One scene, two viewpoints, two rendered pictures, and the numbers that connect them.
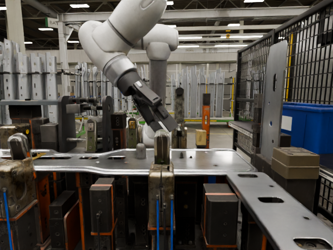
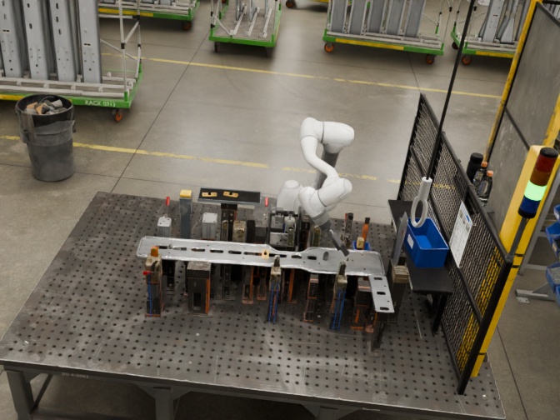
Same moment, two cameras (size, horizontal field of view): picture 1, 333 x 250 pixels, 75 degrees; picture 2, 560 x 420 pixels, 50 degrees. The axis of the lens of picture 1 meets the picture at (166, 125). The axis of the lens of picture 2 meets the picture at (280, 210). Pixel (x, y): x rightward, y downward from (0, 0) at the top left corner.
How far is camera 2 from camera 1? 276 cm
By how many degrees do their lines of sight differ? 24
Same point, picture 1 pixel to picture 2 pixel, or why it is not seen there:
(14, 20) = not seen: outside the picture
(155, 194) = (339, 287)
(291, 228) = (381, 304)
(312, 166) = (405, 278)
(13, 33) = not seen: outside the picture
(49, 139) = (261, 234)
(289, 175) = (394, 281)
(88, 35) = (307, 202)
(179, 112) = (348, 227)
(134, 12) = (334, 199)
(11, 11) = not seen: outside the picture
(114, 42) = (321, 207)
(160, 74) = (332, 162)
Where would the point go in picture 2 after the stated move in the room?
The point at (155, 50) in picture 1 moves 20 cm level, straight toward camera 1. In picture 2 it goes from (332, 148) to (336, 165)
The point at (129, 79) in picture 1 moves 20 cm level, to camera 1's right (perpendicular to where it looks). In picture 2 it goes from (326, 226) to (362, 228)
